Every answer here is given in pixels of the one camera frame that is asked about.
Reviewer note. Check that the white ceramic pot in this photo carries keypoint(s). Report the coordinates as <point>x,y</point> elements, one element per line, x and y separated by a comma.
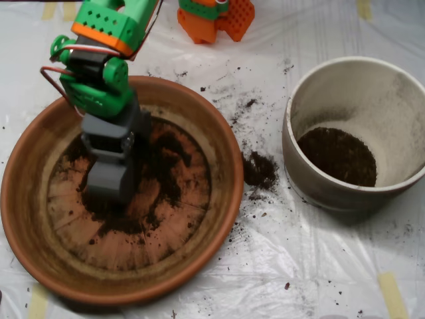
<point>332,199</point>

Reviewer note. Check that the beige masking tape strip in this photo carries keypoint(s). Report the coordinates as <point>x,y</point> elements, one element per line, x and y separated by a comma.
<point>49,10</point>
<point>393,295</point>
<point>68,10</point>
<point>364,9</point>
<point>38,305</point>

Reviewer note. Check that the spilled dark soil heap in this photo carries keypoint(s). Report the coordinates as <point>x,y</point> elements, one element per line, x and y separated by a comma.
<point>259,172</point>

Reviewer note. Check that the green orange robot arm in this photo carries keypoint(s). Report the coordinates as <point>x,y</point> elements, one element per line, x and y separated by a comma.
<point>96,96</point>

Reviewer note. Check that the dark soil in pot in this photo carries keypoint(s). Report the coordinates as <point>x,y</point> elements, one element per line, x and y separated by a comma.
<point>335,159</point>

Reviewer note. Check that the terracotta plant saucer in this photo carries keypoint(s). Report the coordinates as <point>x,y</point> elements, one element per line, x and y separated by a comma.
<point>225,186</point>

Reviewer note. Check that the dark soil pile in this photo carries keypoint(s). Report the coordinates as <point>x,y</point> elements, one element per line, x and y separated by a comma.
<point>166,156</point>

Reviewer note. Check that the clear white plastic sheet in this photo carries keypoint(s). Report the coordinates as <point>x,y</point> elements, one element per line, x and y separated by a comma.
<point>332,249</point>

